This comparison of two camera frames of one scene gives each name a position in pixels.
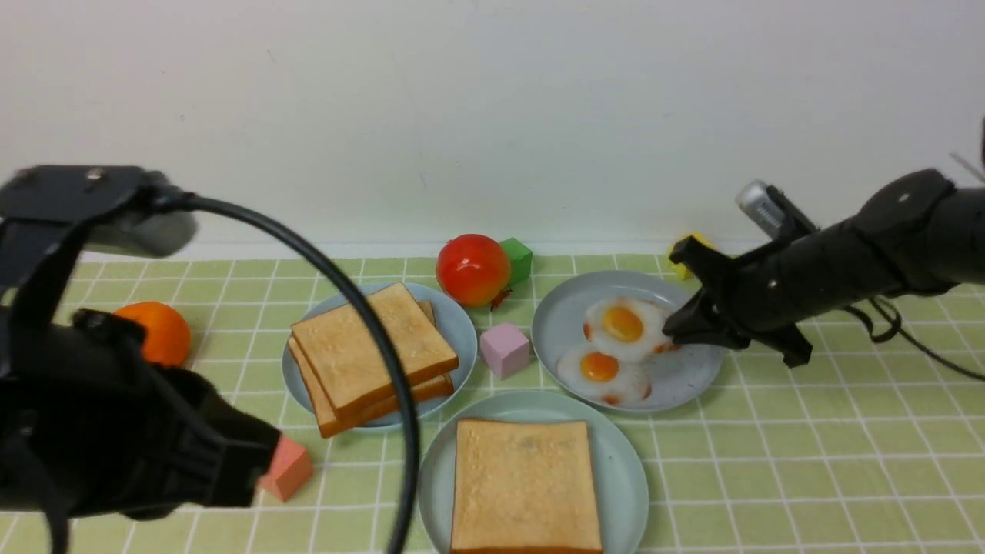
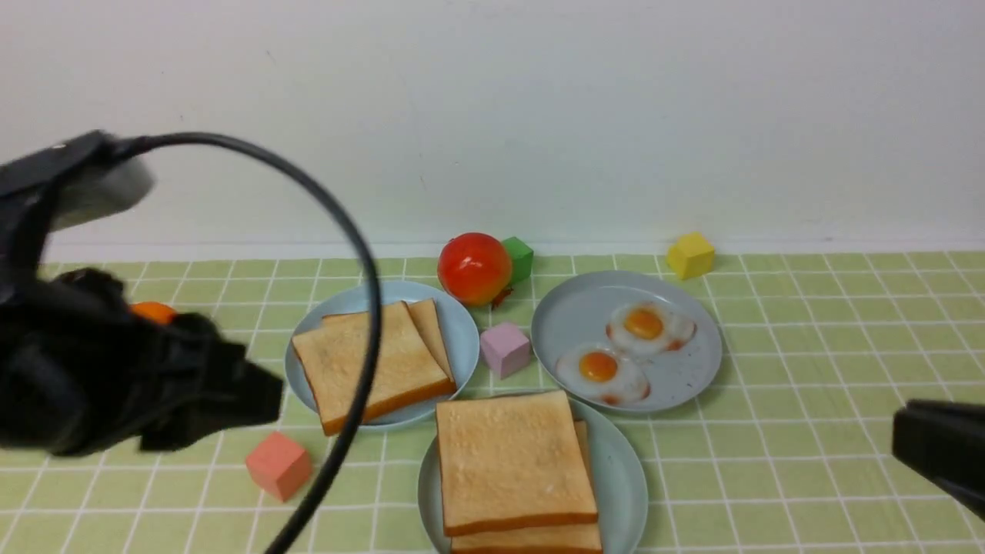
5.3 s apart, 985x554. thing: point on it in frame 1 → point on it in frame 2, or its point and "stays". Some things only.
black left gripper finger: x=242 y=448 → x=255 y=393
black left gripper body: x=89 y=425 → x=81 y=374
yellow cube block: x=682 y=268 stays
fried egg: x=602 y=377 stays
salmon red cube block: x=289 y=470 stays
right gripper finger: x=702 y=322 → x=945 y=440
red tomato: x=473 y=270 stays
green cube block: x=520 y=258 stays
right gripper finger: x=713 y=267 → x=966 y=414
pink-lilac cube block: x=505 y=351 stays
